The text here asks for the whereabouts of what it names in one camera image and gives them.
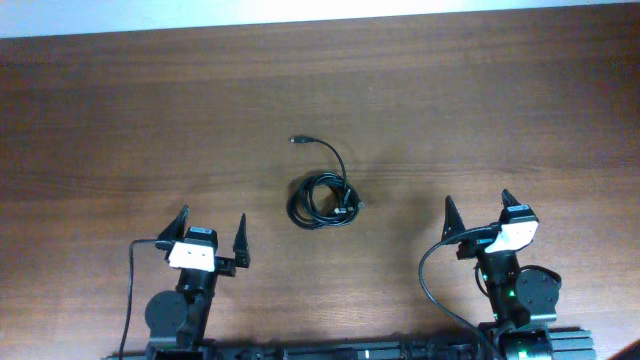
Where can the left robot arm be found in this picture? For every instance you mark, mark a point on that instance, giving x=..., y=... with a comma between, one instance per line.
x=177, y=318

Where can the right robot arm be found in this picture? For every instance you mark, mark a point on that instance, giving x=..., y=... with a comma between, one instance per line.
x=522, y=298

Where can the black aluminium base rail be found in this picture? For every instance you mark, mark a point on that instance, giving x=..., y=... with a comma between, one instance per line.
x=557, y=344

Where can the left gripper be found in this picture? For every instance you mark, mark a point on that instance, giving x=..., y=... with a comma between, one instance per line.
x=225, y=267

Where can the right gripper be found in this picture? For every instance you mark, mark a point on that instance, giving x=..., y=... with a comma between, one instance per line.
x=453, y=222

